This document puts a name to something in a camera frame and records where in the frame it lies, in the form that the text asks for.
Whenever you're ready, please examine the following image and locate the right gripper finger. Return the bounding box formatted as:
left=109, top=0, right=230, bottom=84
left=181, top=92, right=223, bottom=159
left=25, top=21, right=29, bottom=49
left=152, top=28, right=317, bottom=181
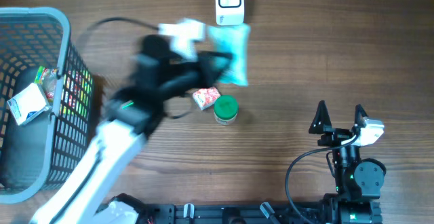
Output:
left=309, top=100, right=332, bottom=134
left=353, top=104, right=368, bottom=128

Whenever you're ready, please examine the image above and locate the teal tissue packet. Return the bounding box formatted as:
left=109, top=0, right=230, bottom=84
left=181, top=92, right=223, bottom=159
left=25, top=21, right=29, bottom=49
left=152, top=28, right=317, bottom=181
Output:
left=208, top=23, right=250, bottom=86

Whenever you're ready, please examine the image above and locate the orange white snack packet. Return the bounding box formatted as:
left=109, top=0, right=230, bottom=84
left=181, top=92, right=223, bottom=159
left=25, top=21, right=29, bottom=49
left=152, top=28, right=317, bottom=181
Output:
left=193, top=87, right=221, bottom=110

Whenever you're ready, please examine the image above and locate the green lid jar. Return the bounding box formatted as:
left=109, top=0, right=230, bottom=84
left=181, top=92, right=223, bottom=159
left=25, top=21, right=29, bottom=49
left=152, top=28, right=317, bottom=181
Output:
left=214, top=95, right=239, bottom=125

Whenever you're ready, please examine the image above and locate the colourful gummy candy bag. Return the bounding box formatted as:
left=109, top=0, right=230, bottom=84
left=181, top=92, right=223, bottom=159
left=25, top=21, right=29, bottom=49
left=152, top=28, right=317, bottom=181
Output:
left=34, top=66, right=58, bottom=104

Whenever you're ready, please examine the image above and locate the white blue carton box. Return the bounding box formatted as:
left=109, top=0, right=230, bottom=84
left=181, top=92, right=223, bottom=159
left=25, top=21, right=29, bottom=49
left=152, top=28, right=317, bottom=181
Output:
left=7, top=83, right=51, bottom=126

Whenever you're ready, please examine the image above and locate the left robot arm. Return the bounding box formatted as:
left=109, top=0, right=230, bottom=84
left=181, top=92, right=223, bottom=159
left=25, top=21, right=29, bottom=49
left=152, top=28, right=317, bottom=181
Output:
left=31, top=35, right=235, bottom=223

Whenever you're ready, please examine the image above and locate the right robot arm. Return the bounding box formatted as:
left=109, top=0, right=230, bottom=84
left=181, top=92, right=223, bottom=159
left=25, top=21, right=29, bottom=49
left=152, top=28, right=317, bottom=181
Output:
left=309, top=100, right=387, bottom=224

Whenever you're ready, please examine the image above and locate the white barcode scanner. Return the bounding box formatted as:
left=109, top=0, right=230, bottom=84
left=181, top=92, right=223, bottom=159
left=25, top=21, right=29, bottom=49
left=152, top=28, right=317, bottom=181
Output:
left=215, top=0, right=245, bottom=26

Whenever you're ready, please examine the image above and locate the grey plastic mesh basket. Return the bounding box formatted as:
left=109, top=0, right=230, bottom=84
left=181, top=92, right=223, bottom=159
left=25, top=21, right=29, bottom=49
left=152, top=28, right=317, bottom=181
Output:
left=1, top=7, right=94, bottom=204

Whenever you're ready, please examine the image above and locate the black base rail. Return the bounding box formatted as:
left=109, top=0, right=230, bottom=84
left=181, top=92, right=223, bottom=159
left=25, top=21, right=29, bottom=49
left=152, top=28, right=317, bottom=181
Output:
left=101, top=202, right=383, bottom=224

